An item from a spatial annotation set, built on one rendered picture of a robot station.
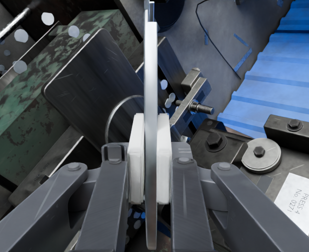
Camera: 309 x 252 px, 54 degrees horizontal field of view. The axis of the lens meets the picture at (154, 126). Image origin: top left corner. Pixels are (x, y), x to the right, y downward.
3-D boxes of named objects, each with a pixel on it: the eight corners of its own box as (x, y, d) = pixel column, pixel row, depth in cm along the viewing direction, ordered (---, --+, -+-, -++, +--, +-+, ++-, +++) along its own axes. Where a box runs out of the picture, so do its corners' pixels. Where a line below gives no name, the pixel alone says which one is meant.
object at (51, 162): (6, 199, 55) (19, 213, 51) (147, 34, 70) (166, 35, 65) (99, 253, 75) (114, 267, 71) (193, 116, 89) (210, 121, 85)
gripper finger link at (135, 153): (143, 205, 16) (128, 205, 16) (145, 151, 22) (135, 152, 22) (142, 152, 15) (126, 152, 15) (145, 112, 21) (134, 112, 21)
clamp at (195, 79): (154, 118, 69) (189, 129, 62) (192, 67, 74) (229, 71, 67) (165, 134, 73) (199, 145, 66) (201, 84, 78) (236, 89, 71)
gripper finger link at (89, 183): (126, 212, 14) (61, 212, 14) (132, 164, 19) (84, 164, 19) (125, 183, 13) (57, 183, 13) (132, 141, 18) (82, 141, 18)
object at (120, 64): (5, 80, 50) (42, 92, 41) (61, 24, 54) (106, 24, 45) (93, 161, 66) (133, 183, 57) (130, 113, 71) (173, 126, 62)
